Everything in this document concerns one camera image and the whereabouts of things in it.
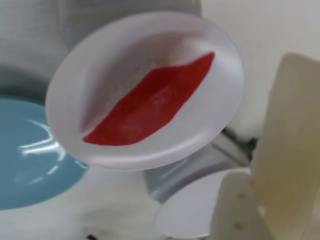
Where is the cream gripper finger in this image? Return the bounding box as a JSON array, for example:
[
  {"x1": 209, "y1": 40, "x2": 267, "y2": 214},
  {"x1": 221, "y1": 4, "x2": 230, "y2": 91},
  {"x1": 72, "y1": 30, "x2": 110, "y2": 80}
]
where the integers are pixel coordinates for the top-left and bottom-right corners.
[
  {"x1": 210, "y1": 171, "x2": 274, "y2": 240},
  {"x1": 251, "y1": 51, "x2": 320, "y2": 240}
]

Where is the light blue round dish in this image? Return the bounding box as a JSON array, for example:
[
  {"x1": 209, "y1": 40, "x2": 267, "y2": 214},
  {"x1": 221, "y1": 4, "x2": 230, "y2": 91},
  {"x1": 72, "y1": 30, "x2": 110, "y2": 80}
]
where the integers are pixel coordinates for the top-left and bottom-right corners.
[{"x1": 0, "y1": 94, "x2": 89, "y2": 211}]

